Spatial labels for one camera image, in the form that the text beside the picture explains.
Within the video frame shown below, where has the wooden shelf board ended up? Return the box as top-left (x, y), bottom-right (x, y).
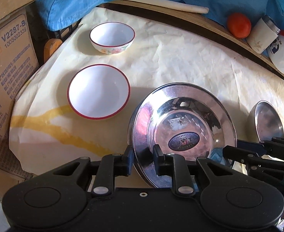
top-left (99, 0), bottom-right (284, 80)

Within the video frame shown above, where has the small orange object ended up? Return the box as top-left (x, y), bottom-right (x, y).
top-left (43, 38), bottom-right (63, 63)

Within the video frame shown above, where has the white rolled paper tube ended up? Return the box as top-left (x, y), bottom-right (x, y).
top-left (124, 0), bottom-right (209, 14)

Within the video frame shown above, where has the lower printed cardboard box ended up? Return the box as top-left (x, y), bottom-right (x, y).
top-left (0, 9), bottom-right (39, 179)

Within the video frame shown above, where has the white bottle blue cap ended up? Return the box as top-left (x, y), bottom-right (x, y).
top-left (267, 30), bottom-right (284, 74)

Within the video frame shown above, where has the orange fruit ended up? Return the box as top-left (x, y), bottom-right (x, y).
top-left (227, 13), bottom-right (252, 39)

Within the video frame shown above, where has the white steel thermos cup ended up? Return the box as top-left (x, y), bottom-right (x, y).
top-left (246, 15), bottom-right (280, 54)

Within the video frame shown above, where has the black plastic crate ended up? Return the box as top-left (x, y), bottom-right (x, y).
top-left (26, 3), bottom-right (81, 66)

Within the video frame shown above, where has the floral red-rimmed white bowl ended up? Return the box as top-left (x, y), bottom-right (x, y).
top-left (89, 22), bottom-right (136, 55)

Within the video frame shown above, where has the cream paper table cover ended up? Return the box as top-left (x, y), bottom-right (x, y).
top-left (9, 8), bottom-right (284, 175)

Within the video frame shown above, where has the deep steel bowl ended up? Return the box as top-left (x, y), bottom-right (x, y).
top-left (246, 101), bottom-right (284, 142)

